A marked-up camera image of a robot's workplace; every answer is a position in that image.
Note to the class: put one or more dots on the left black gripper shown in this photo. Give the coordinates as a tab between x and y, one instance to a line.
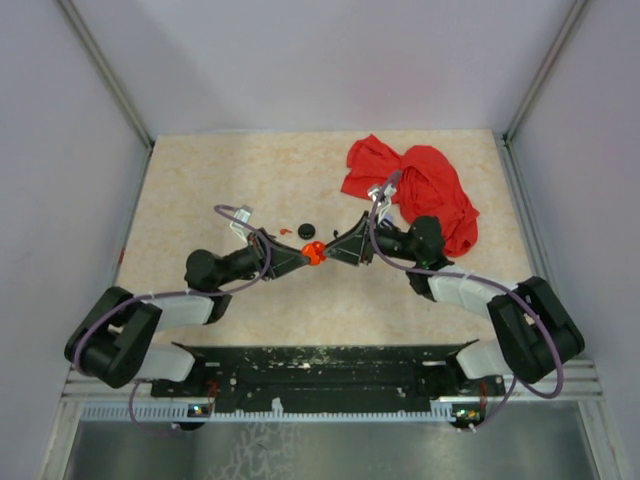
284	259

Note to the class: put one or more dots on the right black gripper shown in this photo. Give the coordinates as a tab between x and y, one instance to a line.
355	247

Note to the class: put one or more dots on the red round charging case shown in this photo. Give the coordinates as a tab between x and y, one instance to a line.
315	252

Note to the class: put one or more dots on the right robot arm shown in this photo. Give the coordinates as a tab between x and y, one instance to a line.
534	332

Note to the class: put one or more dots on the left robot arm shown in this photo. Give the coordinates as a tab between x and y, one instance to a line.
113	341

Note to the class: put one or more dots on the black round charging case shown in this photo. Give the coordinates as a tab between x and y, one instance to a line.
306	231

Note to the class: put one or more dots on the red crumpled cloth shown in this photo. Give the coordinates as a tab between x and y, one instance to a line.
429	186

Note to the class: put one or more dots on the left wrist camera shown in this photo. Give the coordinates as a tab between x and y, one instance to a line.
240	219

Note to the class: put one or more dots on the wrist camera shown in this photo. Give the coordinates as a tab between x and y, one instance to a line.
240	219
382	198

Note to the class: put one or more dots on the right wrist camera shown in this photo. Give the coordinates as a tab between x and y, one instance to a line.
382	198

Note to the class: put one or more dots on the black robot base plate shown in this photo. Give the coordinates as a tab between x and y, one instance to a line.
327	379

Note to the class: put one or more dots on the white slotted cable duct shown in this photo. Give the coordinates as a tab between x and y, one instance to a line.
194	412

